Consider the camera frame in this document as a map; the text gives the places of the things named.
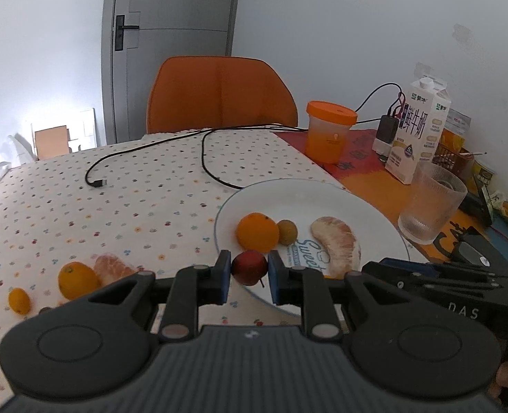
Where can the orange chair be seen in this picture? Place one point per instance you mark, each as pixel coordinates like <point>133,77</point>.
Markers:
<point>219,94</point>

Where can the large peeled tangerine piece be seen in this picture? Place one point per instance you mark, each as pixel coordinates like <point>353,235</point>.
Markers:
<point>340,245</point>

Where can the orange lidded plastic cup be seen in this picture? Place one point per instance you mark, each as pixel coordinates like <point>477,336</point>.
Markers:
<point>329,137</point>

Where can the grey door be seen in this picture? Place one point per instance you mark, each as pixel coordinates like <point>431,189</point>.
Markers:
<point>172,51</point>

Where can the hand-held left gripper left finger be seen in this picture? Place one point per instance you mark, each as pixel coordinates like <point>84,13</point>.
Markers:
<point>224,277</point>

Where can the orange snack packet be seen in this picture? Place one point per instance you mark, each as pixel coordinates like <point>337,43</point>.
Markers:
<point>456,131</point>

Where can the orange with stem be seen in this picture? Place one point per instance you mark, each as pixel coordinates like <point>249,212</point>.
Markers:
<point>77,282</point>

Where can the dotted white tablecloth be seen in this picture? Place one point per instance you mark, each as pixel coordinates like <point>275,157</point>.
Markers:
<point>129,215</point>

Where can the small peeled tangerine piece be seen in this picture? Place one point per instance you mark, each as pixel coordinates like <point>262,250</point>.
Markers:
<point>114,266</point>

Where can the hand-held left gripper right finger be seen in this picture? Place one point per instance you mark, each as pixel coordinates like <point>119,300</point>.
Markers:
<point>275,279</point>

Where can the white milk carton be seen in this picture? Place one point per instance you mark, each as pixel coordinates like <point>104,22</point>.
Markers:
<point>417,133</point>

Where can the black electronic device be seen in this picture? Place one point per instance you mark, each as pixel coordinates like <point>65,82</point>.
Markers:
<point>477,251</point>

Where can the small kumquat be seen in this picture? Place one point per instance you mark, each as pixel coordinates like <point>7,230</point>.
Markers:
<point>19,301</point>

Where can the large orange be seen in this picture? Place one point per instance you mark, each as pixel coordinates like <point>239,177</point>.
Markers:
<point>257,232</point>

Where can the small brown-green fruit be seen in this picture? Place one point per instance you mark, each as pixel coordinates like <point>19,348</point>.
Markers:
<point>287,232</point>

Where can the white ceramic plate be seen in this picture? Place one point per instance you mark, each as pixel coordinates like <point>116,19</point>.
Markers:
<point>305,198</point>

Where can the small red fruit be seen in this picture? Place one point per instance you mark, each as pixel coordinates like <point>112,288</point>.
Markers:
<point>248,268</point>

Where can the orange printed table mat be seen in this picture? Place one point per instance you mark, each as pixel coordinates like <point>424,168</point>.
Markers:
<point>365,172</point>

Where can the ribbed clear glass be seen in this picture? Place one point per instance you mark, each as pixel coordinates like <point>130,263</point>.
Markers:
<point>432,206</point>

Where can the black and white charger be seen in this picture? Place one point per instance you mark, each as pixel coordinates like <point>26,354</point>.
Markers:
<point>387,131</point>

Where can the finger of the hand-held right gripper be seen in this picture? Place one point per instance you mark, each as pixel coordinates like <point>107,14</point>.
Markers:
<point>391,275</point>
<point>409,263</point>

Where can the brown wicker basket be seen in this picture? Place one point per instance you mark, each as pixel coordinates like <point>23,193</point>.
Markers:
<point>452,159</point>

